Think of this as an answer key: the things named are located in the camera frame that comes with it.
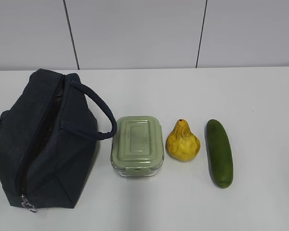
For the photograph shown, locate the yellow pear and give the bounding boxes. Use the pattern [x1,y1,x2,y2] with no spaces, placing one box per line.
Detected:
[166,119,200,162]

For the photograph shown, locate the green lidded glass container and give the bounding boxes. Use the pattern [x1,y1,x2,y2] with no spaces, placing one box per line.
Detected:
[110,116,164,177]

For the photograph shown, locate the dark navy fabric bag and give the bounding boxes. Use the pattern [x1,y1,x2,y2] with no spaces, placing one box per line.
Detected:
[0,69,117,212]

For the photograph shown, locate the green cucumber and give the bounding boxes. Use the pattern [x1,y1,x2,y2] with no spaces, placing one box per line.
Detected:
[205,119,233,188]

